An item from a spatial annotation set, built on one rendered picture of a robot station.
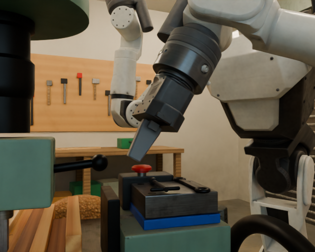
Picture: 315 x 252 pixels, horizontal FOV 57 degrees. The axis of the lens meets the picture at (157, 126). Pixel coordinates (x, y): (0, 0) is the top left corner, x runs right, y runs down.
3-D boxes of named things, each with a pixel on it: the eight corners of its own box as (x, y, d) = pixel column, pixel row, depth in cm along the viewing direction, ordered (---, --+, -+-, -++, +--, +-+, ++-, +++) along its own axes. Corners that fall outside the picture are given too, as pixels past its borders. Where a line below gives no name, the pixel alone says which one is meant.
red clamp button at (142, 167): (154, 172, 43) (154, 165, 43) (133, 173, 42) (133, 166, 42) (148, 170, 46) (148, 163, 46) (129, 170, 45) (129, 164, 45)
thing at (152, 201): (220, 223, 37) (220, 179, 37) (135, 231, 34) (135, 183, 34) (182, 199, 49) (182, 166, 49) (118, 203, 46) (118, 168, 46)
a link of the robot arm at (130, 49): (124, 22, 91) (120, 65, 91) (114, 10, 82) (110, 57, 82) (144, 22, 90) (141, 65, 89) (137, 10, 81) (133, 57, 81)
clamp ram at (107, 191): (167, 268, 36) (167, 196, 36) (107, 276, 34) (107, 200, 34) (149, 241, 45) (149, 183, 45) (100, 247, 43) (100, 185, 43)
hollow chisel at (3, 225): (7, 252, 31) (7, 204, 31) (-3, 253, 30) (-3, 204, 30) (8, 248, 31) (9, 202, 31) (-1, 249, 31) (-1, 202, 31)
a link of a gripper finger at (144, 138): (123, 153, 43) (144, 117, 44) (142, 163, 44) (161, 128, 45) (125, 154, 41) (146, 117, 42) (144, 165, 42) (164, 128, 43)
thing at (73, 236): (81, 296, 31) (81, 234, 31) (65, 299, 31) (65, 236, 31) (78, 234, 49) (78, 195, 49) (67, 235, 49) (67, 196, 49)
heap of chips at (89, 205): (116, 216, 59) (116, 198, 59) (43, 223, 55) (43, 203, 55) (111, 205, 68) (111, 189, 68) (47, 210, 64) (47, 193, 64)
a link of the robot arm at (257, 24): (188, 40, 51) (265, 60, 46) (179, 6, 42) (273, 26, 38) (202, 10, 52) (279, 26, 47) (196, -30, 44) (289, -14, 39)
